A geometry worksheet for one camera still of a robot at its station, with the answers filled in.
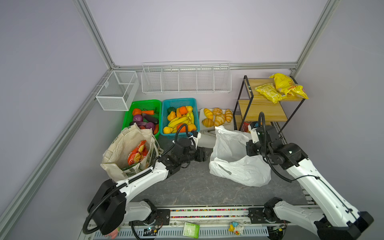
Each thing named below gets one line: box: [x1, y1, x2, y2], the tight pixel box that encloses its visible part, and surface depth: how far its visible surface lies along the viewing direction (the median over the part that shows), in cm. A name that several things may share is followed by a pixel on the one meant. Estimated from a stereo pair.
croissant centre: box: [214, 114, 226, 127], surface depth 114 cm
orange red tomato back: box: [133, 108, 142, 116], surface depth 116 cm
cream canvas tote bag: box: [100, 123, 164, 182], surface depth 80 cm
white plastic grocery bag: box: [209, 125, 272, 187], surface depth 71 cm
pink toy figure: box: [108, 229, 118, 240], surface depth 69 cm
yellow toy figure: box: [228, 221, 244, 236], surface depth 69 cm
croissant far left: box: [203, 108, 213, 120], surface depth 118 cm
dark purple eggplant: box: [142, 113, 159, 125], surface depth 116 cm
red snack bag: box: [127, 140, 150, 165], surface depth 84 cm
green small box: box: [182, 222, 200, 239], surface depth 70 cm
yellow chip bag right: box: [269, 73, 310, 100], surface depth 77 cm
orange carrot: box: [141, 110, 154, 115], surface depth 118 cm
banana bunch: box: [168, 112, 195, 133], surface depth 107 cm
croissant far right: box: [225, 108, 233, 123], surface depth 117 cm
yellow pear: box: [167, 111, 176, 121], surface depth 114 cm
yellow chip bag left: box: [255, 83, 287, 104], surface depth 79 cm
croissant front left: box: [201, 118, 215, 128], surface depth 111 cm
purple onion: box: [133, 114, 143, 122], surface depth 113 cm
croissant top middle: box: [212, 107, 223, 115], surface depth 118 cm
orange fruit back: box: [179, 106, 188, 115], surface depth 114 cm
